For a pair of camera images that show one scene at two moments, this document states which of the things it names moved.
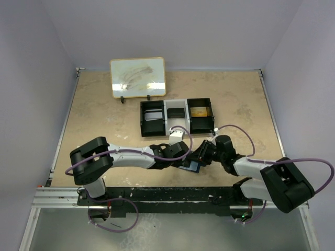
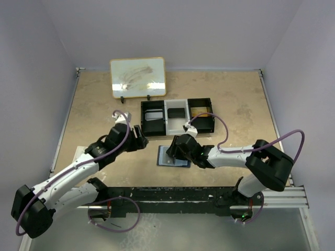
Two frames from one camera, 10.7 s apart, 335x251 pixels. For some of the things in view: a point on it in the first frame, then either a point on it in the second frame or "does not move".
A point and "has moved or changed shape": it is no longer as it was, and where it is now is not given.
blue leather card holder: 194,167 has moved or changed shape
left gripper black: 177,163 -> 139,142
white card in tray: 149,116 does not move
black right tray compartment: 201,115 does not move
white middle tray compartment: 170,122 does not move
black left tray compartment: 152,118 does not move
